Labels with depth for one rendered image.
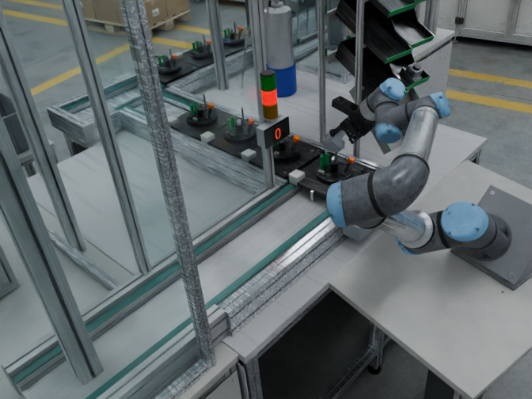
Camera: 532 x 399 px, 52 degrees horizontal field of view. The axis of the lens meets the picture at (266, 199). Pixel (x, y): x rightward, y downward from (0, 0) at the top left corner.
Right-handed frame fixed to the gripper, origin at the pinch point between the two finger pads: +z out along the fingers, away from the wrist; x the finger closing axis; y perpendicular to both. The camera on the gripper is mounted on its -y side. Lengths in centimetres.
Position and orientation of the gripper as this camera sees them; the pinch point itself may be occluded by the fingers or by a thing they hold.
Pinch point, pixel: (332, 135)
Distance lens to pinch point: 197.6
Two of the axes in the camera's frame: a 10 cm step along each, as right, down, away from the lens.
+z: -4.2, 3.7, 8.3
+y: 6.0, 8.0, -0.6
